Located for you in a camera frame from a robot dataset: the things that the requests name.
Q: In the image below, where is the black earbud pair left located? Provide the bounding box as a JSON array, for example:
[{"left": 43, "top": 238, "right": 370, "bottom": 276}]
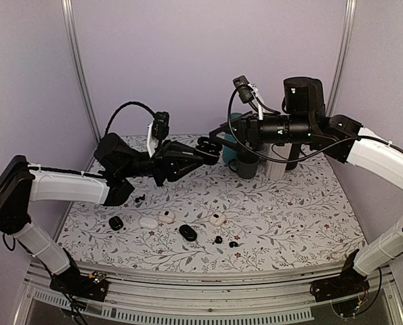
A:
[{"left": 135, "top": 195, "right": 146, "bottom": 203}]

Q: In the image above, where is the black earbud charging case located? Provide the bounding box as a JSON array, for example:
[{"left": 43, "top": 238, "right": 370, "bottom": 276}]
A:
[{"left": 195, "top": 137, "right": 223, "bottom": 166}]

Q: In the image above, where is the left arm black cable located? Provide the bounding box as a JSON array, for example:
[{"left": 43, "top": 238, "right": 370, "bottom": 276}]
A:
[{"left": 104, "top": 100, "right": 156, "bottom": 139}]

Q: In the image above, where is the white open earbud case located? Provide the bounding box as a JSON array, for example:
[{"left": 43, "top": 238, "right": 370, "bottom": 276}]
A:
[{"left": 158, "top": 211, "right": 175, "bottom": 224}]

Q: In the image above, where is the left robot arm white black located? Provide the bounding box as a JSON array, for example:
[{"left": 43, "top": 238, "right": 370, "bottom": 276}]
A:
[{"left": 0, "top": 133, "right": 205, "bottom": 294}]

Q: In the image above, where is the teal tall vase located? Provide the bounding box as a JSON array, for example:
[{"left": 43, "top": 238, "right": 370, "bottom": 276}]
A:
[{"left": 222, "top": 112, "right": 242, "bottom": 164}]

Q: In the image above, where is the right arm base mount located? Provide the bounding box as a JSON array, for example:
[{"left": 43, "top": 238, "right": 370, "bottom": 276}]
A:
[{"left": 310, "top": 249, "right": 370, "bottom": 302}]

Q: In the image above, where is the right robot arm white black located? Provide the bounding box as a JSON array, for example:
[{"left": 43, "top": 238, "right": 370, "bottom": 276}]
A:
[{"left": 209, "top": 77, "right": 403, "bottom": 295}]

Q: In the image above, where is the front aluminium rail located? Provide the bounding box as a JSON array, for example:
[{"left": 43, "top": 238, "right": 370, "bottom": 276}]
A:
[{"left": 14, "top": 263, "right": 403, "bottom": 322}]

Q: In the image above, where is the cream earbud case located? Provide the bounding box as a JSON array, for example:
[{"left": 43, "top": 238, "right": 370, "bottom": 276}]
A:
[{"left": 209, "top": 213, "right": 226, "bottom": 227}]

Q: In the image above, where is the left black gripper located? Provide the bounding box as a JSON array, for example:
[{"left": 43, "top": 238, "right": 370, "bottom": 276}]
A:
[{"left": 119, "top": 139, "right": 207, "bottom": 186}]

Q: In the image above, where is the left aluminium frame post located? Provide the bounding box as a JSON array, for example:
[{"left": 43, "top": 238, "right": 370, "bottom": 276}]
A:
[{"left": 60, "top": 0, "right": 102, "bottom": 143}]

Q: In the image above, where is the black oval earbud case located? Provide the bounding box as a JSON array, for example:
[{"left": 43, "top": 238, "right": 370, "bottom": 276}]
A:
[{"left": 179, "top": 225, "right": 197, "bottom": 242}]

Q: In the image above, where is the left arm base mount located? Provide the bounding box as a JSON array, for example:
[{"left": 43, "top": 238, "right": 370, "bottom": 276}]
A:
[{"left": 49, "top": 269, "right": 110, "bottom": 302}]

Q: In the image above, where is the black small earbud case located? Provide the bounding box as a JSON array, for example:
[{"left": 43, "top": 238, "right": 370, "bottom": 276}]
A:
[{"left": 108, "top": 216, "right": 124, "bottom": 231}]

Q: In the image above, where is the white closed earbud case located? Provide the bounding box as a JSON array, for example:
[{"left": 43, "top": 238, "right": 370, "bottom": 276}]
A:
[{"left": 139, "top": 217, "right": 158, "bottom": 230}]

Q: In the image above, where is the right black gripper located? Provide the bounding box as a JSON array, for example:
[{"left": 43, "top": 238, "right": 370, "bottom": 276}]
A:
[{"left": 209, "top": 111, "right": 314, "bottom": 154}]

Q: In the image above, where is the aluminium frame post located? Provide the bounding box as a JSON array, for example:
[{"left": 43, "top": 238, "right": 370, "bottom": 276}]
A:
[
  {"left": 326, "top": 0, "right": 357, "bottom": 116},
  {"left": 60, "top": 0, "right": 102, "bottom": 143}
]

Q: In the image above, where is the right aluminium frame post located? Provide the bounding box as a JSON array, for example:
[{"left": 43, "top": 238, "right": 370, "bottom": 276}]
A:
[{"left": 326, "top": 0, "right": 357, "bottom": 116}]

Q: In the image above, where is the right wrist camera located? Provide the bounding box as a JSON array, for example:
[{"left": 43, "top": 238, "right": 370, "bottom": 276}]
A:
[{"left": 232, "top": 75, "right": 264, "bottom": 121}]

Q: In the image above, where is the floral patterned table mat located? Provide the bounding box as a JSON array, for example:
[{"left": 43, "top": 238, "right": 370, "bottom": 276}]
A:
[{"left": 58, "top": 155, "right": 366, "bottom": 273}]

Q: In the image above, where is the white ribbed vase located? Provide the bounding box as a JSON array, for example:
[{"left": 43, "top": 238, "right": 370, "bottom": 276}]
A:
[{"left": 265, "top": 144, "right": 291, "bottom": 181}]

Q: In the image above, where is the dark grey mug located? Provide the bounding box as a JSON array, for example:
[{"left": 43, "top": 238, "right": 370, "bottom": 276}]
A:
[{"left": 228, "top": 153, "right": 259, "bottom": 179}]

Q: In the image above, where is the dark brown cylinder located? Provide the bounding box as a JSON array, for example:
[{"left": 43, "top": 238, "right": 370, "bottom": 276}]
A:
[{"left": 285, "top": 144, "right": 301, "bottom": 171}]

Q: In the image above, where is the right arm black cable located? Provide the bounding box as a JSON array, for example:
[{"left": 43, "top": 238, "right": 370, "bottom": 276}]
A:
[{"left": 228, "top": 86, "right": 361, "bottom": 165}]

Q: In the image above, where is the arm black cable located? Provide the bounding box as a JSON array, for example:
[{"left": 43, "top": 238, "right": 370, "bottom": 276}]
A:
[
  {"left": 104, "top": 100, "right": 156, "bottom": 139},
  {"left": 228, "top": 86, "right": 361, "bottom": 165}
]

